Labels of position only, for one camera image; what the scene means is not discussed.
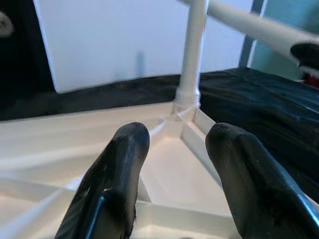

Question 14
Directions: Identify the metal door handle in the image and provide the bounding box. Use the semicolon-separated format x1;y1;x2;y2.
0;11;14;38

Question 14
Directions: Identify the white plastic table top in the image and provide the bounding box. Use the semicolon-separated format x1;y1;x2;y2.
0;101;240;239

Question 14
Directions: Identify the black wall trim strip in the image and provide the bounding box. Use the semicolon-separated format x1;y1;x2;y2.
238;0;269;68

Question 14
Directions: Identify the black door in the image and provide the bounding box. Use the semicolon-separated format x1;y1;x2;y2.
0;0;57;100

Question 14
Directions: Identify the white plastic table leg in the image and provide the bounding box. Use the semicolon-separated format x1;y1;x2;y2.
175;0;319;59
173;0;209;109

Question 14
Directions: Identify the black plastic table sheet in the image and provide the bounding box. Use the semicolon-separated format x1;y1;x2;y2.
0;67;319;207

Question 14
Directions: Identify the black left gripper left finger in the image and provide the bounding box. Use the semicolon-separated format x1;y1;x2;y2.
54;121;150;239

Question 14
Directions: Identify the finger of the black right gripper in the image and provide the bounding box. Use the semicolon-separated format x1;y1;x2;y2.
290;42;319;73

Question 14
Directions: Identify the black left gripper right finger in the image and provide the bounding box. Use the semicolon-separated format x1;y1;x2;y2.
205;122;319;239

